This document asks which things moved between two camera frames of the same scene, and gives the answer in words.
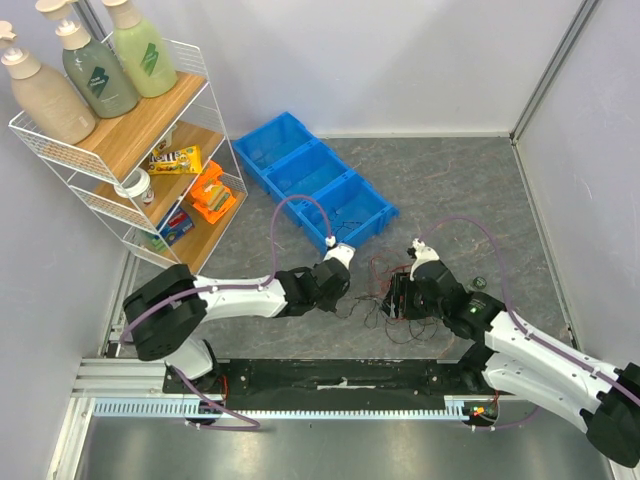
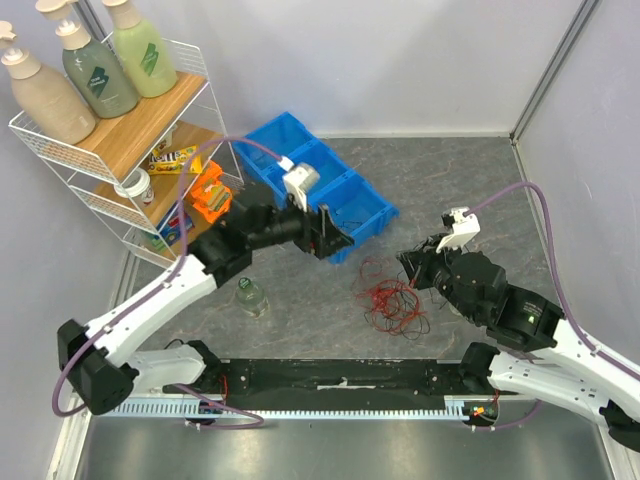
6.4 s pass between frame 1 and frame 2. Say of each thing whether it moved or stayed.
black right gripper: moved
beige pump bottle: stayed
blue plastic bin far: stayed
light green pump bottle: stayed
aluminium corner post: stayed
